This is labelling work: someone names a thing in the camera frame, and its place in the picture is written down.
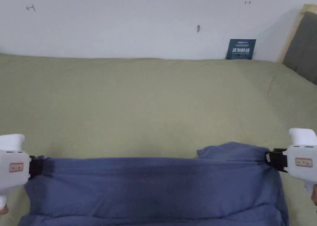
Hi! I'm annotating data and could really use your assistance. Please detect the grey padded headboard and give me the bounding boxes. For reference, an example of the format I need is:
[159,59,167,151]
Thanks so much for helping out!
[276,4,317,86]

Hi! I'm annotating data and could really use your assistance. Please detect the dark blue shirt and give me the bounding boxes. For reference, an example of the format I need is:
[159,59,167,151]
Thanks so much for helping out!
[18,142,290,226]

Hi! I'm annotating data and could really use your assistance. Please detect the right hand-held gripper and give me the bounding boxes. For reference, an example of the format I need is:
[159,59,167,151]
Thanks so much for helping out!
[265,128,317,195]

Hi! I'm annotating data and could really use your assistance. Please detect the dark blue sign card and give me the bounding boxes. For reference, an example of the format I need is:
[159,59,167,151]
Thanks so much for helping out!
[225,39,257,60]

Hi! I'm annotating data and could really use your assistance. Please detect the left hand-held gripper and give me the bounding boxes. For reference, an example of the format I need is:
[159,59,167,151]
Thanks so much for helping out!
[0,134,45,210]

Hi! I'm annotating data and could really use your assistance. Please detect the bed with pale green sheet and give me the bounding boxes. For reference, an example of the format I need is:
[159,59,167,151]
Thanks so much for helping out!
[0,53,317,226]

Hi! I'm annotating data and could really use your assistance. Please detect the person's right hand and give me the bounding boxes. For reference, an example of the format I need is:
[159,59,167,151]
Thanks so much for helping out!
[310,184,317,206]

